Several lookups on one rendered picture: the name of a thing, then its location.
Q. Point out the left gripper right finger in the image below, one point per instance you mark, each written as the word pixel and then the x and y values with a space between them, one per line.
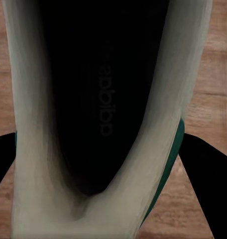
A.
pixel 207 170

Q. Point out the gym shoe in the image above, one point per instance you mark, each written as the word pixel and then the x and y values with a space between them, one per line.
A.
pixel 101 93

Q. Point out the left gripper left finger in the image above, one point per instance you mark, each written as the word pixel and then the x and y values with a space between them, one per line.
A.
pixel 7 152

